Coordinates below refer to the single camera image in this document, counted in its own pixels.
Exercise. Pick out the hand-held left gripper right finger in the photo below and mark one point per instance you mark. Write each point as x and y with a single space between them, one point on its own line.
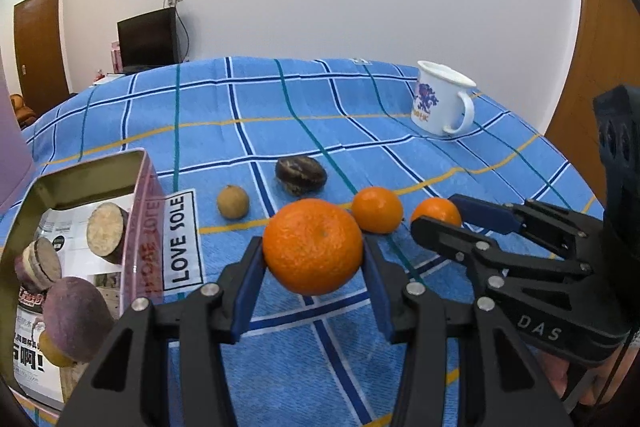
377 292

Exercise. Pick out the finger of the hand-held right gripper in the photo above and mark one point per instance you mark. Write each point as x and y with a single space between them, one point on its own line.
487 214
450 237

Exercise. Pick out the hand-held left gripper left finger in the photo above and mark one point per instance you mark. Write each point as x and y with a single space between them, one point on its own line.
250 287

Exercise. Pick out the small orange mandarin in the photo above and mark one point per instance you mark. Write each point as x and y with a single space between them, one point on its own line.
435 212
377 209

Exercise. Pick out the large orange mandarin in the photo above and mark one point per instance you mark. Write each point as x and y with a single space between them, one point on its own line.
312 247

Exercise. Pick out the small tan longan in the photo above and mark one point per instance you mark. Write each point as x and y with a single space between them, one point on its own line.
233 202

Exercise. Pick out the pink tin box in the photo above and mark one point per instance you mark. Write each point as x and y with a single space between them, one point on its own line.
147 227

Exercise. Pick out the dark brown passion fruit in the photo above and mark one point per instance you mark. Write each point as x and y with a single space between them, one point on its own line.
301 176

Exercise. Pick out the cut sweet potato piece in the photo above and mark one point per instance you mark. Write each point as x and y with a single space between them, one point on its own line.
107 232

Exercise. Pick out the purple sweet potato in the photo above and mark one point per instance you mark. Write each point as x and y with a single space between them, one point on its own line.
75 317

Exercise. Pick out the sweet potato slice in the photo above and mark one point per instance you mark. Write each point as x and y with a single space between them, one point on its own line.
37 264

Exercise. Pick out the person's right hand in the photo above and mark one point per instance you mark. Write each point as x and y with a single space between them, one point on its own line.
555 377

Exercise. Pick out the white printed mug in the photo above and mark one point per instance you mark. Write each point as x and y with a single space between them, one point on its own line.
440 102

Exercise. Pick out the printed paper leaflet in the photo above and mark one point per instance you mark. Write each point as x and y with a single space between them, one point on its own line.
72 227

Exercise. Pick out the blue checked tablecloth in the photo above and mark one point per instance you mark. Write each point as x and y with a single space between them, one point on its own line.
215 97

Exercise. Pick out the brown wooden panel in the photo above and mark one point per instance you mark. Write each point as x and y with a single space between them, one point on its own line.
600 57

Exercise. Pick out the low television stand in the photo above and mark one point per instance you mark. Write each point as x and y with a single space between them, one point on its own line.
112 76

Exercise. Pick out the tall pink box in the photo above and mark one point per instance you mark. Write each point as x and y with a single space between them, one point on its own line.
116 56

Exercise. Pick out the black television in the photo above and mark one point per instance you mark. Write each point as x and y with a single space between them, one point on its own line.
147 39

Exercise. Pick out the brown leather armchair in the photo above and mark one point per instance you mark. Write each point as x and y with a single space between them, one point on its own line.
21 112

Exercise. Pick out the brown wooden door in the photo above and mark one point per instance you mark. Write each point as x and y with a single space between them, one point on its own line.
40 47

